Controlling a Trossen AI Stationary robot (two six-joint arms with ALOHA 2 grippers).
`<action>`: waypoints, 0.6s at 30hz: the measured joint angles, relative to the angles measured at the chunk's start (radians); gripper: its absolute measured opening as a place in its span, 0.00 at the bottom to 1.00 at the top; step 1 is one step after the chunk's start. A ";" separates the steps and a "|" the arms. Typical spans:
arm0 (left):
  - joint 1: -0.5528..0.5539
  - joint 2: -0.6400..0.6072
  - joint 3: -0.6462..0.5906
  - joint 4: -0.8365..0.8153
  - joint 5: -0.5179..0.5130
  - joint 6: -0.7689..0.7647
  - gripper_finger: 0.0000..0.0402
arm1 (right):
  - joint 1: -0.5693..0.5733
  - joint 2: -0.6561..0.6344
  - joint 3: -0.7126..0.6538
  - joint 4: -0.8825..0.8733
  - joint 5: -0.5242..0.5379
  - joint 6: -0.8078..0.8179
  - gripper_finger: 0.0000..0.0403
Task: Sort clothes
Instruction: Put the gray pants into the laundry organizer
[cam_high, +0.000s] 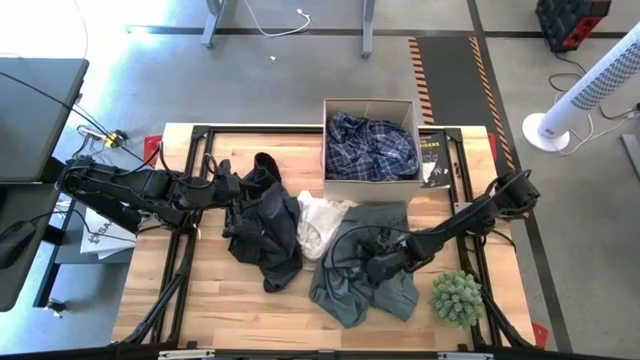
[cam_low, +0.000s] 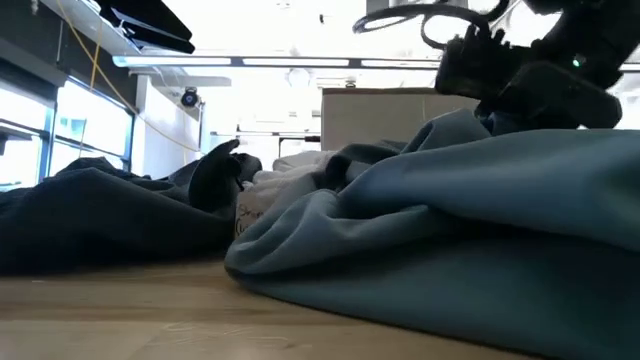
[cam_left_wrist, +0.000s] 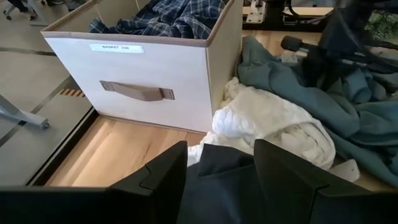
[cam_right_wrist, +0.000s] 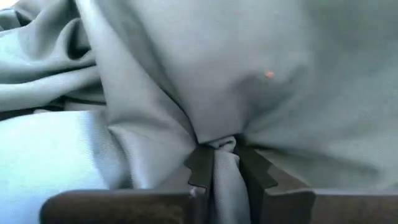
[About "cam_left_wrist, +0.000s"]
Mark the green fuzzy garment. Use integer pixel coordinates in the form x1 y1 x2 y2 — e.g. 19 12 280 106
365 11 398 40

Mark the office chair base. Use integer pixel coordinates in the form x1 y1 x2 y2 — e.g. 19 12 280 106
2 0 39 21

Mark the white garment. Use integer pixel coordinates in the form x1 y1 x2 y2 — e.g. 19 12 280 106
187 77 361 183

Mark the beige fabric basket handle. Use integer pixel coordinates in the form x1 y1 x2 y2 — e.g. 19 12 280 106
99 80 175 102

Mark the white metal bracket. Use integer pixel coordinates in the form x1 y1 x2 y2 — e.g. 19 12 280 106
245 0 267 24

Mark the teal grey garment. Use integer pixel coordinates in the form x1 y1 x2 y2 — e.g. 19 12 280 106
238 35 398 189

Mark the grey metal caster leg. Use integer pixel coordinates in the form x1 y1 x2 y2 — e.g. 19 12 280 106
0 95 50 130

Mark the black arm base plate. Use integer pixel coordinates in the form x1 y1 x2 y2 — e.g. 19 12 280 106
242 0 335 33

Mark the blue plaid shirt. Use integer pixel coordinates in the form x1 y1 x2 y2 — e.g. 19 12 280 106
89 0 231 40

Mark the dark navy garment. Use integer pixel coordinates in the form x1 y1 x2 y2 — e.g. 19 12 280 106
176 143 274 224

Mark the white fabric basket beige trim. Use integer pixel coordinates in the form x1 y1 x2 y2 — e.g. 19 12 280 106
40 0 244 134

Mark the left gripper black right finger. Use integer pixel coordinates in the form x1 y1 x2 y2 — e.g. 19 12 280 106
253 139 398 224

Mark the white basket label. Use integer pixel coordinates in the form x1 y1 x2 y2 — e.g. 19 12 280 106
89 43 145 54

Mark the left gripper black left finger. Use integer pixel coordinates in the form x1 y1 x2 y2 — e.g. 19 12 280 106
0 140 188 224

